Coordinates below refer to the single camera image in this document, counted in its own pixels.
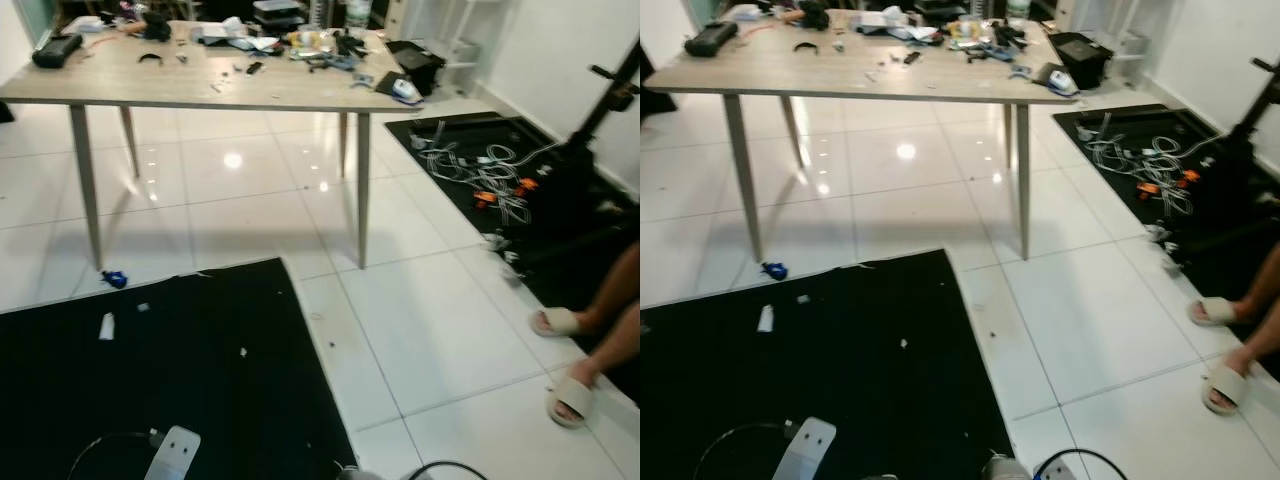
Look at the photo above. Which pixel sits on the white metal rack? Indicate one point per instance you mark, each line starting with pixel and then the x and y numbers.
pixel 450 45
pixel 1125 40

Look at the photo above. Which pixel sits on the white and blue device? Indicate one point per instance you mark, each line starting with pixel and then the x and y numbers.
pixel 405 92
pixel 1060 82

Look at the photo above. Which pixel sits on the person bare leg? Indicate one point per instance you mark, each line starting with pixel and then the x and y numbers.
pixel 612 350
pixel 1262 355
pixel 1262 308
pixel 615 285

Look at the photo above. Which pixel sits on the white paper sheets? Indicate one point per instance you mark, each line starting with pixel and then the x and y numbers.
pixel 222 32
pixel 880 22

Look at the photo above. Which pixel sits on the black zip case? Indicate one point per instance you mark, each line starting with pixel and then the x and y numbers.
pixel 710 38
pixel 56 50

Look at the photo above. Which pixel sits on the small blue plastic object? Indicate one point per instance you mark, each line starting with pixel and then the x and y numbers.
pixel 116 279
pixel 775 270

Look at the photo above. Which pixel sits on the orange connector parts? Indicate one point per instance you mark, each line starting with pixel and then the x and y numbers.
pixel 488 197
pixel 1152 190

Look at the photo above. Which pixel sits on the white crumpled trash piece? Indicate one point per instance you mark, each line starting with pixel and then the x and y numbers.
pixel 766 319
pixel 107 326

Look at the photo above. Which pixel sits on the black open box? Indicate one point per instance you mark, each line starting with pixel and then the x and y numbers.
pixel 418 62
pixel 1080 55

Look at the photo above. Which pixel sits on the black floor mat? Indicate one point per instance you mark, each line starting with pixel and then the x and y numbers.
pixel 1220 220
pixel 560 230
pixel 880 380
pixel 180 380

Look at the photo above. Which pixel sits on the black curved band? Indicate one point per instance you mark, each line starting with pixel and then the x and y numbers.
pixel 150 56
pixel 807 45

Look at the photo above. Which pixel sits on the beige slipper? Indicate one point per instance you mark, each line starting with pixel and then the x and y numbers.
pixel 556 321
pixel 1227 388
pixel 1213 311
pixel 572 400

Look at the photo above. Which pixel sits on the light wooden table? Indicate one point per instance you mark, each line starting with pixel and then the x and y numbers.
pixel 150 80
pixel 850 75

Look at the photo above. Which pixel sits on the black tripod stand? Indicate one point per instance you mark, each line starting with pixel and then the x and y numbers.
pixel 1255 120
pixel 600 120

